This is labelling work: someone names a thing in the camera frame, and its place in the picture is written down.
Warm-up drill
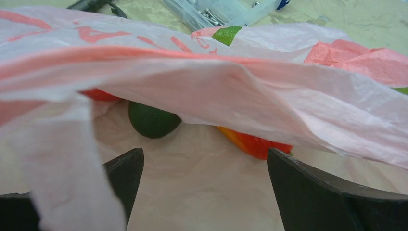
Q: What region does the fake peach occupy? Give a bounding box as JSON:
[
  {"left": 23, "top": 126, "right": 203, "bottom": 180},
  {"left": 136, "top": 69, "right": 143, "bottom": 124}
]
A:
[{"left": 217, "top": 127, "right": 293, "bottom": 160}]

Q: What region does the pink plastic bag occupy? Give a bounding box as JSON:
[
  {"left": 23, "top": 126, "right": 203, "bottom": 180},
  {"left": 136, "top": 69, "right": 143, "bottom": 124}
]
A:
[{"left": 0, "top": 6, "right": 408, "bottom": 231}]

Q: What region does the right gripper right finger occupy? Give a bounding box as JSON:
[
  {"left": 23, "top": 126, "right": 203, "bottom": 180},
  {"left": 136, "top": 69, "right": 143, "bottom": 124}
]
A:
[{"left": 267, "top": 149, "right": 408, "bottom": 231}]

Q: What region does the fake green avocado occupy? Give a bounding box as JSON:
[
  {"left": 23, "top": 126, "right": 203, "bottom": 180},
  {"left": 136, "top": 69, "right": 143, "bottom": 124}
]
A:
[{"left": 128, "top": 101, "right": 182, "bottom": 139}]

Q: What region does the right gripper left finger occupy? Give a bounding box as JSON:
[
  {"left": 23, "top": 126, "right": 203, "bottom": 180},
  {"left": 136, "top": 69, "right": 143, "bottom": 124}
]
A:
[{"left": 0, "top": 148, "right": 145, "bottom": 231}]

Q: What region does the clear screw organizer box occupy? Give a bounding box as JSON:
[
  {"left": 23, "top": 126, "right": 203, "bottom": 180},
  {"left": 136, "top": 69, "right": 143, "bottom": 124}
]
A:
[{"left": 162, "top": 0, "right": 289, "bottom": 31}]

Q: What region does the fake red tomato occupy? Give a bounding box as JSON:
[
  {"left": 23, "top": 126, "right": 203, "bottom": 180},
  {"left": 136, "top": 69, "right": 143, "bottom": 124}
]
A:
[{"left": 80, "top": 89, "right": 121, "bottom": 102}]

